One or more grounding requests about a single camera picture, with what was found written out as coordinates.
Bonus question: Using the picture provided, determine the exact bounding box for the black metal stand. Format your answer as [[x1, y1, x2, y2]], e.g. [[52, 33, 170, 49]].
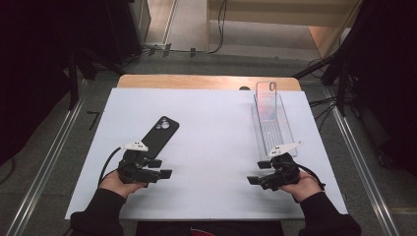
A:
[[67, 45, 126, 111], [293, 48, 348, 117]]

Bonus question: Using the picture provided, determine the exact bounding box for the black curtain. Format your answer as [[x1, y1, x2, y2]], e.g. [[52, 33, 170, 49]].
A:
[[0, 0, 146, 165], [340, 0, 417, 178]]

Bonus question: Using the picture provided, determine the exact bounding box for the clear blue phone case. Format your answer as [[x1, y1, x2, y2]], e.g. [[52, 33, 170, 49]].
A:
[[255, 81, 278, 127]]

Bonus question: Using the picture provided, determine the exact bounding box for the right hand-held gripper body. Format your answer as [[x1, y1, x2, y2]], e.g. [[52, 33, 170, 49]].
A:
[[260, 141, 304, 192]]

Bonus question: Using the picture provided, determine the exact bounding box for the beige wooden shelf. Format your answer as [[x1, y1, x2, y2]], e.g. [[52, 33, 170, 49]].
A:
[[206, 0, 362, 60]]

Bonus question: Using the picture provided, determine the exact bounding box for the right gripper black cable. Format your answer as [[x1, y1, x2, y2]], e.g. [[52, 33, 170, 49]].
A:
[[294, 163, 327, 191]]

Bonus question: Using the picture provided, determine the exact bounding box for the person's right hand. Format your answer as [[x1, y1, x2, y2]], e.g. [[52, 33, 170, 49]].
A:
[[278, 170, 324, 204]]

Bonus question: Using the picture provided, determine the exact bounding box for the black phone case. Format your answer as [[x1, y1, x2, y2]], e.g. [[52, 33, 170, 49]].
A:
[[141, 115, 181, 160]]

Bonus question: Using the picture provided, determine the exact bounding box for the person's left hand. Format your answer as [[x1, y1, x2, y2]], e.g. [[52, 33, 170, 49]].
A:
[[97, 170, 147, 200]]

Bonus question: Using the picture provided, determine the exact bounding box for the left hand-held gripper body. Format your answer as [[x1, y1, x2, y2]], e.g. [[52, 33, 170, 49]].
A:
[[117, 141, 161, 185]]

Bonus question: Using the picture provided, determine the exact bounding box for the clear plastic rack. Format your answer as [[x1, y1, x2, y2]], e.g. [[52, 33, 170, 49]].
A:
[[250, 92, 299, 161]]

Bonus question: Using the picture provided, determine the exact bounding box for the metal floor rail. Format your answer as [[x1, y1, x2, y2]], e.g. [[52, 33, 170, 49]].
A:
[[6, 78, 87, 236], [323, 87, 401, 236]]

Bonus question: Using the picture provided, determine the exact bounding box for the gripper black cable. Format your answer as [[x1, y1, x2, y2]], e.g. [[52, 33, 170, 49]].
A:
[[294, 163, 327, 191], [97, 147, 123, 186]]

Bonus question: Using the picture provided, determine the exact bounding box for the dark cabinet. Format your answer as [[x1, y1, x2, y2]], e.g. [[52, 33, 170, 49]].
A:
[[107, 0, 152, 63]]

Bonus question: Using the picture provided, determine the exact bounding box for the bundle of black floor cables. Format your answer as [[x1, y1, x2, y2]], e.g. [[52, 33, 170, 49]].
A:
[[308, 94, 342, 132]]

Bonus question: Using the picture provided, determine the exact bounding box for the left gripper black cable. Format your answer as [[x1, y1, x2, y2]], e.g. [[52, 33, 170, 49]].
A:
[[97, 147, 123, 186]]

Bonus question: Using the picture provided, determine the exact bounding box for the person's dark clothing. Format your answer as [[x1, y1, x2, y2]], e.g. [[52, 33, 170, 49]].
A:
[[136, 220, 284, 236]]

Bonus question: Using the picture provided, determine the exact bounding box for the hanging black cable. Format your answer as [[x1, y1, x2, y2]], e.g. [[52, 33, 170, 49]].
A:
[[141, 0, 228, 56]]

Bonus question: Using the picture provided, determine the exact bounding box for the white board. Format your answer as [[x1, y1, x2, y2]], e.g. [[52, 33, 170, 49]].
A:
[[64, 87, 350, 221]]

